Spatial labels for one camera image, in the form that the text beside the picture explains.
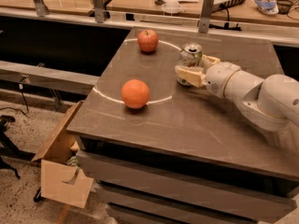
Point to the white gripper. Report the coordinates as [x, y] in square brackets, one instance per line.
[219, 77]

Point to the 7up soda can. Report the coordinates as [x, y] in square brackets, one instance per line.
[190, 55]

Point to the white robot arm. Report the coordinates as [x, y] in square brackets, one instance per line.
[270, 105]

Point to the red apple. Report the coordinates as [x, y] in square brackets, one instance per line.
[148, 40]

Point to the clear plastic cup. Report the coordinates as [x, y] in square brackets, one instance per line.
[171, 7]

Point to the orange fruit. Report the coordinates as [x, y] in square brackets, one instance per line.
[135, 93]

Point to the power strip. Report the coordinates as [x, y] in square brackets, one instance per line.
[222, 4]

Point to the blue white bowl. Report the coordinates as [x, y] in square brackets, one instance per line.
[267, 8]

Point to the black mesh cup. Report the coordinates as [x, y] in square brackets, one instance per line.
[284, 6]

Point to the grey drawer cabinet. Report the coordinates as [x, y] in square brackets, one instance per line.
[140, 194]

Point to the open cardboard box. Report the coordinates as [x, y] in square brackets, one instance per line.
[61, 179]

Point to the black chair base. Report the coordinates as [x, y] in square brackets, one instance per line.
[9, 149]

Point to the metal bracket post right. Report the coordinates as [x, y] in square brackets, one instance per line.
[205, 16]

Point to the metal bracket post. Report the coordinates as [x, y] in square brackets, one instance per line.
[99, 13]
[41, 8]
[205, 16]

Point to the metal bracket post middle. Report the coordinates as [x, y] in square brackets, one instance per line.
[99, 13]

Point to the metal bracket post left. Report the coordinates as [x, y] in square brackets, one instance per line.
[41, 8]

